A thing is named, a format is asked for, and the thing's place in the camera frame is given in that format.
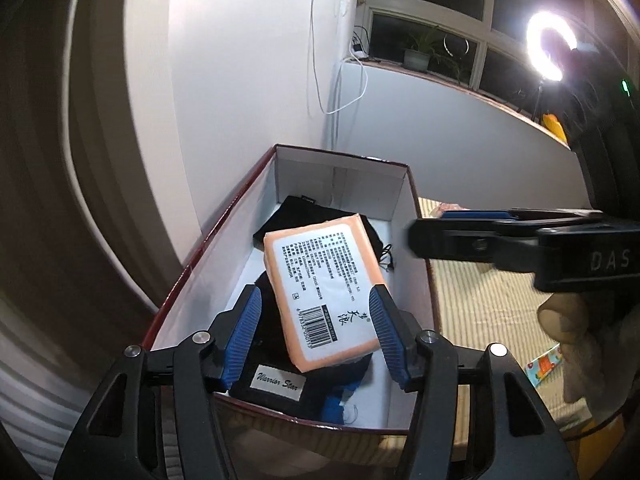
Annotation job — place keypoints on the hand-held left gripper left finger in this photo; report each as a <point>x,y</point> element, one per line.
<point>242,335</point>

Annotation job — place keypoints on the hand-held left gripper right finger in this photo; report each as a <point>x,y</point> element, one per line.
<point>387,335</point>

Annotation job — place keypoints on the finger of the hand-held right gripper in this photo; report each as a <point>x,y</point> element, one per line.
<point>475,214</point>
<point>460,240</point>

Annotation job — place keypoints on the black pouch Warrior Star label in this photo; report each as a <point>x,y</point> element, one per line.
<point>265,310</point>

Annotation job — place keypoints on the orange tissue pack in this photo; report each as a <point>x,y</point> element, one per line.
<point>320,280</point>

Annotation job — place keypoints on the dark red cardboard box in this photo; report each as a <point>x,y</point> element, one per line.
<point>330,180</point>

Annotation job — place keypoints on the person's right hand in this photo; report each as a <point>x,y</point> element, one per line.
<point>560,317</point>

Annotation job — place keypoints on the pink packet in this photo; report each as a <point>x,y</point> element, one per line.
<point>450,207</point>

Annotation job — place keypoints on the striped yellow cloth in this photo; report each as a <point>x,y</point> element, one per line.
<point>480,305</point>

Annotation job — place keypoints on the black tripod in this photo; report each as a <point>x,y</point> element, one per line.
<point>537,105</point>

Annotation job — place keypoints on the colourful printed packet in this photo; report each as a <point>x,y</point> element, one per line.
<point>542,365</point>

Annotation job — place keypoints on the potted plant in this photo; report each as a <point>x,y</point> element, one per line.
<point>416,60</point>

